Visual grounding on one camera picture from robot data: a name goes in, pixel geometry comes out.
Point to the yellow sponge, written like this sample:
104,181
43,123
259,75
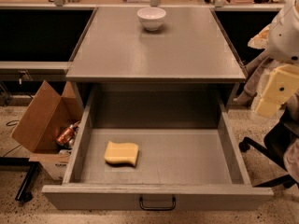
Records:
121,153

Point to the red soda can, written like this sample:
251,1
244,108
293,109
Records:
66,135

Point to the black office chair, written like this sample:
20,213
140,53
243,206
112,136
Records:
275,144

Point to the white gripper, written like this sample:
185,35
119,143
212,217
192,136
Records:
285,41

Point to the grey open drawer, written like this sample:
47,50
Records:
187,150

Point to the grey cabinet counter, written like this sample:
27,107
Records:
189,47

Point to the brown cardboard box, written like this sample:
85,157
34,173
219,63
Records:
45,118

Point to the white ceramic bowl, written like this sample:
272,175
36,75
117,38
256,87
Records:
151,18

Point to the black drawer handle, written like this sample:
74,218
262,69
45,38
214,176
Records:
157,205

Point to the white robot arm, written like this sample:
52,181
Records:
283,43

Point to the grey cloth on chair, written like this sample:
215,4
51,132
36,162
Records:
254,71

